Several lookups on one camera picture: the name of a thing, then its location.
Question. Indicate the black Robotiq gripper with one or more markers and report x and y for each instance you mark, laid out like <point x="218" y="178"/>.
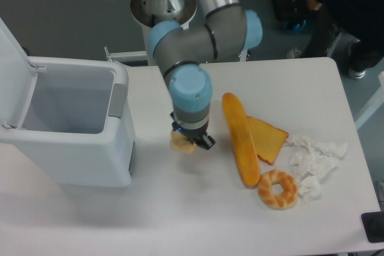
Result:
<point x="195" y="132"/>

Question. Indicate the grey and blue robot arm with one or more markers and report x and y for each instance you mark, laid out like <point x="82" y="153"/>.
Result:
<point x="183" y="34"/>

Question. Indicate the white frame at right edge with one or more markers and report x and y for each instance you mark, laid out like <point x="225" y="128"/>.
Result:
<point x="371" y="106"/>

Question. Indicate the black device at table edge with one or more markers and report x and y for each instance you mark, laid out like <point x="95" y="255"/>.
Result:
<point x="373" y="226"/>

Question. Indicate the crumpled white tissue paper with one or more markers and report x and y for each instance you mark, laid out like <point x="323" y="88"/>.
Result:
<point x="312" y="162"/>

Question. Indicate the round pale bread roll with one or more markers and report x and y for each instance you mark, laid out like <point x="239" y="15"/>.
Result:
<point x="181" y="143"/>

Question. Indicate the white open trash bin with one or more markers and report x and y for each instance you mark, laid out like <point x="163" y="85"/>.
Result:
<point x="69" y="116"/>

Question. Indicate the person in grey trousers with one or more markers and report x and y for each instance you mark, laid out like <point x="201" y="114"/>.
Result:
<point x="363" y="19"/>

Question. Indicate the orange toast slice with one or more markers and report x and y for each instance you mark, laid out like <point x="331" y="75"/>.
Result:
<point x="268" y="140"/>

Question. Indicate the long orange baguette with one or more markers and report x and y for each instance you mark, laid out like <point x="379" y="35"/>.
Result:
<point x="242" y="139"/>

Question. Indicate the braided ring bread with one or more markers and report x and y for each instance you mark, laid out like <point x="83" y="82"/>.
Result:
<point x="277" y="189"/>

